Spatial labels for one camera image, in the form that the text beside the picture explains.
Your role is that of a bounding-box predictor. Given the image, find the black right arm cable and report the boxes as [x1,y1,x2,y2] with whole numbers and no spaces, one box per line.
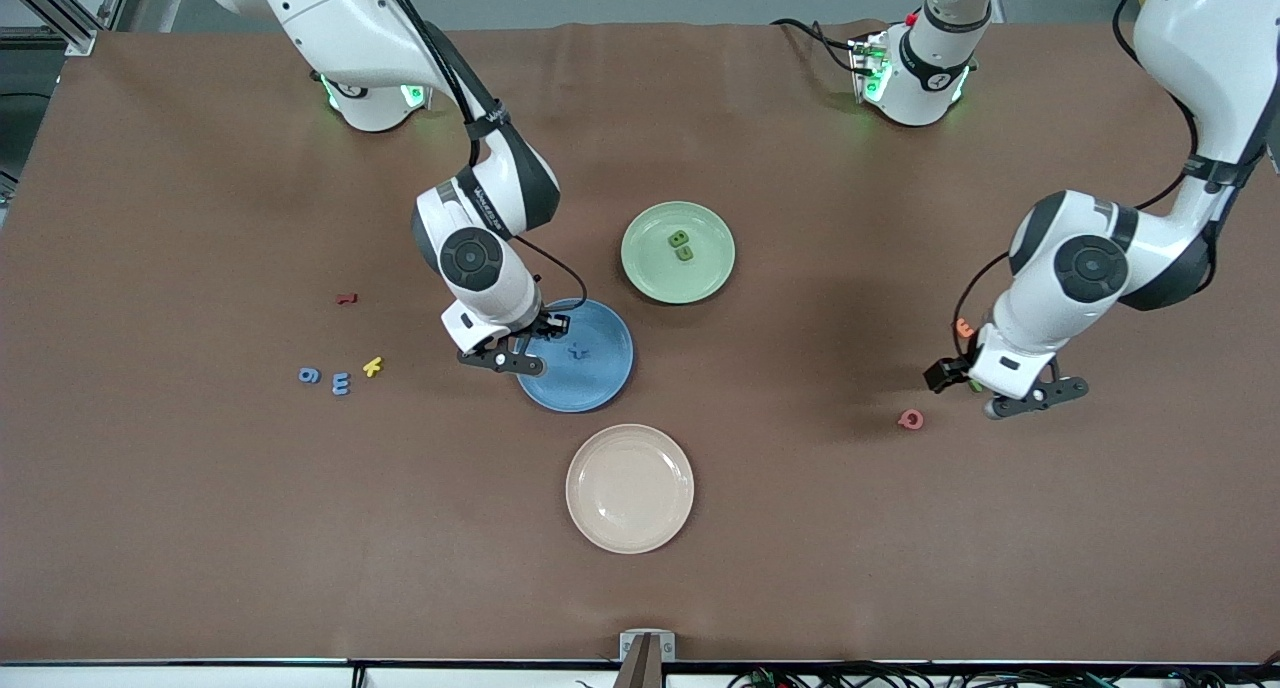
[375,0,591,316]

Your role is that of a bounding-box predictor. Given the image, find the grey metal mount bracket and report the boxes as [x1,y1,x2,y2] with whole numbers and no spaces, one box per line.
[612,628,678,688]

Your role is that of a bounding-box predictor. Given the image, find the black cable bundle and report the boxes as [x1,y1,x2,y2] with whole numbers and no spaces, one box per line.
[728,658,1280,688]

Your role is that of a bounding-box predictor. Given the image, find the beige plate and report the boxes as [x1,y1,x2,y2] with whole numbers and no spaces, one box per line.
[566,424,695,555]

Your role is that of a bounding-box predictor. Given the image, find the brown table cover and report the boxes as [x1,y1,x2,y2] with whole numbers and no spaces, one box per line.
[0,20,1280,664]

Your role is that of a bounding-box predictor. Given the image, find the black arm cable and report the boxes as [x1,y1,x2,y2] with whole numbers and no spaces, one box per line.
[950,0,1261,364]
[375,0,591,316]

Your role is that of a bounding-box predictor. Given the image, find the blue plate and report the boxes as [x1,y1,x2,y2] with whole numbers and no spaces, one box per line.
[514,298,634,413]

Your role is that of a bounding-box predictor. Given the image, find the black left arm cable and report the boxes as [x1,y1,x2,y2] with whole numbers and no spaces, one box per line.
[950,0,1261,364]

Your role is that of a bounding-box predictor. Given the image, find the black left base cables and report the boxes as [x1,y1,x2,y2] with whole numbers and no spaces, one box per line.
[770,16,863,74]

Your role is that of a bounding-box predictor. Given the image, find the green plate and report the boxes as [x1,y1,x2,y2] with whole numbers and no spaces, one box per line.
[621,201,736,305]

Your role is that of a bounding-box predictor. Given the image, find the aluminium frame profile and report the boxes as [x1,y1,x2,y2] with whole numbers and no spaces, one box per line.
[0,0,131,55]

